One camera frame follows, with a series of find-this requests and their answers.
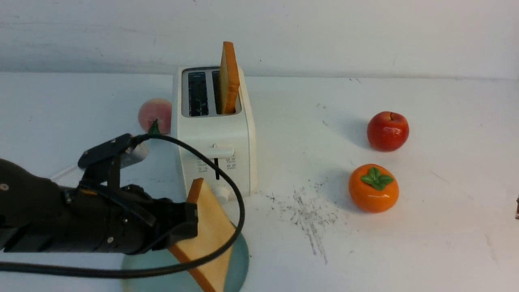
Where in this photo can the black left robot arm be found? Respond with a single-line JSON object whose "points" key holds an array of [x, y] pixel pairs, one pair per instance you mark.
{"points": [[32, 208]]}

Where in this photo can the white two-slot toaster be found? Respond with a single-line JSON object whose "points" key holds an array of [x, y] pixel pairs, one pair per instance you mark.
{"points": [[229, 141]]}

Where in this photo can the pale blue-green plate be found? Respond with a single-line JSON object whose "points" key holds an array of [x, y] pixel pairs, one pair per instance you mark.
{"points": [[183, 282]]}

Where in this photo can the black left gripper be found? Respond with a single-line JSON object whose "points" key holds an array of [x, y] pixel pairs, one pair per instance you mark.
{"points": [[95, 224]]}

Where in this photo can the red apple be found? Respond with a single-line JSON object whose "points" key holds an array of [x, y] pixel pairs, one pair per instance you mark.
{"points": [[387, 131]]}

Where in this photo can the toasted bread slice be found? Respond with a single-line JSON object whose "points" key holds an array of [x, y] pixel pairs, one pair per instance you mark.
{"points": [[214, 230], [229, 81]]}

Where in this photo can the pink peach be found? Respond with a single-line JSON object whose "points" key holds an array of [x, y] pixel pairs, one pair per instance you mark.
{"points": [[154, 116]]}

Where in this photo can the orange persimmon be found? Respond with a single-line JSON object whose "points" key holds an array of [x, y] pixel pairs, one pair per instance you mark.
{"points": [[373, 189]]}

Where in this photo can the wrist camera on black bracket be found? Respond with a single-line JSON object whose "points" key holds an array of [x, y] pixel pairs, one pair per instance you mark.
{"points": [[117, 153]]}

